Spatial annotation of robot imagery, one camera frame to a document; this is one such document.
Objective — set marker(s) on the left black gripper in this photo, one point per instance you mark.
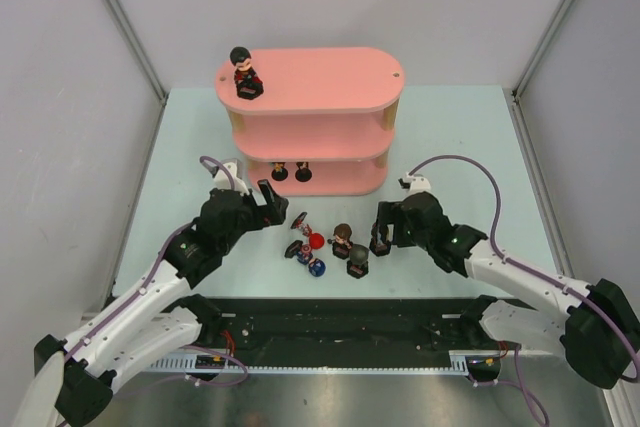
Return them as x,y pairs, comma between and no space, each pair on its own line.
258,208

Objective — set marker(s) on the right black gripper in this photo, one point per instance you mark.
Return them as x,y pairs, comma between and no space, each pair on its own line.
391,220

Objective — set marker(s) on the red gold armor figurine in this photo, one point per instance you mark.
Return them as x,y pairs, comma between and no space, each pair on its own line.
380,244

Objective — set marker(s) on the grey masked bat figurine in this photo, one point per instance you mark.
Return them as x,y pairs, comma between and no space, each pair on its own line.
357,263

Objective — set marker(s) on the dark-haired red-suit figurine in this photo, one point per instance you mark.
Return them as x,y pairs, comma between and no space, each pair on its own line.
248,84

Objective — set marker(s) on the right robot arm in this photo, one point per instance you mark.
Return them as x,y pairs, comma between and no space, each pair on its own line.
592,326

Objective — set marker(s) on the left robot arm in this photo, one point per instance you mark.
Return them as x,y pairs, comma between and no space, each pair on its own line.
76,377

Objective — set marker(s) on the pink three-tier shelf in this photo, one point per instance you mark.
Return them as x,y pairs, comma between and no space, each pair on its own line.
334,108

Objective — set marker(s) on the teal-haired princess figurine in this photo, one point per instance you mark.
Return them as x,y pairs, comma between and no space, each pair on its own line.
279,171

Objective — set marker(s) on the brown-haired archer figurine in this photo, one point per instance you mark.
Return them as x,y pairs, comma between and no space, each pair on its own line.
340,241

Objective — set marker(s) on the black-haired red dress figurine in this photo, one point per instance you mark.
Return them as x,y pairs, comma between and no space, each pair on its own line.
303,172

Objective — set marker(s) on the red spider hero figurine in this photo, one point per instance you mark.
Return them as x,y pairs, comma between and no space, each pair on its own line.
314,239

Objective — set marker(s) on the blue shield hero figurine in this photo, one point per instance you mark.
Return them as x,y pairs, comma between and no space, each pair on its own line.
303,253

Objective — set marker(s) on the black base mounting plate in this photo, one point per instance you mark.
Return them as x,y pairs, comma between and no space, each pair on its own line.
346,332

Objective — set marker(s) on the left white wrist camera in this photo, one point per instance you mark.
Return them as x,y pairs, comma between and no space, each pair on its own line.
228,176

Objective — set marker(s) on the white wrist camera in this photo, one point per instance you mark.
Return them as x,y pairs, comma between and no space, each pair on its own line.
228,176
414,183

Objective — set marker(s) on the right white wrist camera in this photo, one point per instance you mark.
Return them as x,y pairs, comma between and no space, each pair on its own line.
414,183

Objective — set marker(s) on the white slotted cable duct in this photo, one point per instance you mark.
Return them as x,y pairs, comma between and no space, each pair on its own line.
208,362

